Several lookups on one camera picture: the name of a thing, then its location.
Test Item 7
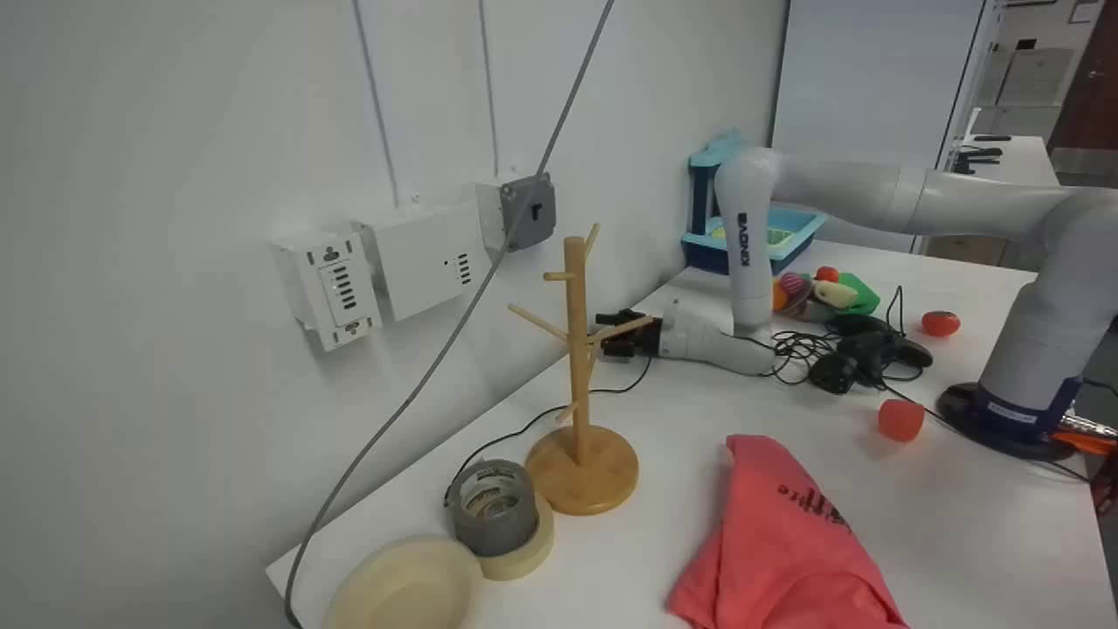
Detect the wooden mug tree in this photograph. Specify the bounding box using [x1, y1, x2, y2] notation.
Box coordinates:
[502, 221, 644, 519]

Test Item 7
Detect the red flat toy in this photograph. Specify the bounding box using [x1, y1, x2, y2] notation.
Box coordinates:
[920, 309, 963, 342]

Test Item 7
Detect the beige tape roll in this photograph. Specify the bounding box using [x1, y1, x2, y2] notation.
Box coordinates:
[474, 498, 560, 585]

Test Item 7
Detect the grey junction box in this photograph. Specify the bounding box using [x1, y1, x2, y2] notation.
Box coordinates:
[472, 167, 560, 255]

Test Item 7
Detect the thin black table cable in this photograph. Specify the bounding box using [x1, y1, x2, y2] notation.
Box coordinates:
[457, 353, 656, 481]

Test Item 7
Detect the blue white spray bottle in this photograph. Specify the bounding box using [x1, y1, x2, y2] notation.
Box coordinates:
[677, 129, 833, 280]

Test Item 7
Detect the plain white wall box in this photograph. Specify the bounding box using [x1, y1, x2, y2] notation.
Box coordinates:
[354, 198, 494, 324]

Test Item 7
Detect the cream plastic bowl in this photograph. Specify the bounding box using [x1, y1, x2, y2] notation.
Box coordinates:
[325, 536, 485, 629]

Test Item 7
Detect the grey tape roll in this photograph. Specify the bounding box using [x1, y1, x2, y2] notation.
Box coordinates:
[440, 455, 543, 560]

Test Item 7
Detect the pink round toy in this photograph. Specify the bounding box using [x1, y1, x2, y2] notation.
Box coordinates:
[770, 274, 814, 323]

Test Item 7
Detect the orange table clamp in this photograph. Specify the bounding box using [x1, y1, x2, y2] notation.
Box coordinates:
[1046, 418, 1118, 462]

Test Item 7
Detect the green yellow toy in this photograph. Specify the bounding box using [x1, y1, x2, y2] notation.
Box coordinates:
[806, 270, 884, 323]

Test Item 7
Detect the white wall conduit pipe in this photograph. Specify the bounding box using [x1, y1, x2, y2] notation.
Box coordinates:
[474, 0, 507, 184]
[346, 0, 406, 212]

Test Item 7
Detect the coral pink shirt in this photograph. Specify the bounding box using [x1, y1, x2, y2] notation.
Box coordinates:
[665, 433, 911, 629]

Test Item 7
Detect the brown wooden door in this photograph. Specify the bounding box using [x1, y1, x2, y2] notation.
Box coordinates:
[1046, 0, 1118, 154]

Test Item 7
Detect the white wall socket box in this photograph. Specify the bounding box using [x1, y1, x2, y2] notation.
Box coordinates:
[268, 221, 385, 358]

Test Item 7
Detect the black game controller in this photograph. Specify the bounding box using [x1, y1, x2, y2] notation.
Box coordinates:
[833, 312, 935, 376]

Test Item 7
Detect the grey hanging cable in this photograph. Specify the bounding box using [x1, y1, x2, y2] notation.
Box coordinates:
[281, 0, 618, 629]

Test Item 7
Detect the white background desk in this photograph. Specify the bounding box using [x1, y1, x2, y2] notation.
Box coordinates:
[940, 108, 1061, 190]

